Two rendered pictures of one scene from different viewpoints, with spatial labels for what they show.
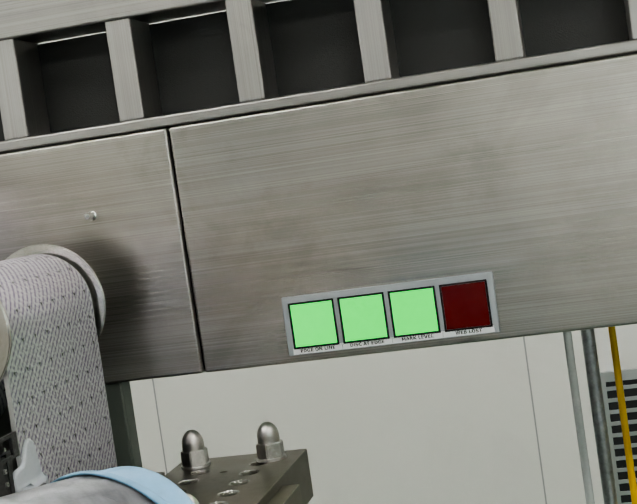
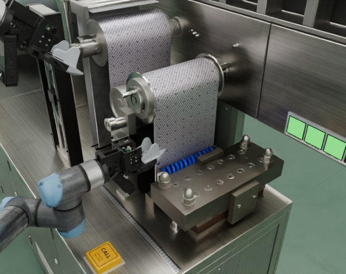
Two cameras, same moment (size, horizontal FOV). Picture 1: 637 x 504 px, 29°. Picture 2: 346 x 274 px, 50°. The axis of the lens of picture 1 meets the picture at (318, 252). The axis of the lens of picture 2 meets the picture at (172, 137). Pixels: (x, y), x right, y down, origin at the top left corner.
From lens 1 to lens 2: 0.74 m
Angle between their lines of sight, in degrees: 48
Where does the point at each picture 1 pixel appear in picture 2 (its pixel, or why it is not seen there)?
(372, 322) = (316, 141)
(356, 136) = (343, 64)
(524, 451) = not seen: outside the picture
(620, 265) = not seen: outside the picture
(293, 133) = (317, 49)
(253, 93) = (308, 23)
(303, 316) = (293, 123)
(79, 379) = (199, 113)
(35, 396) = (169, 124)
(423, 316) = (337, 151)
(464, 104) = not seen: outside the picture
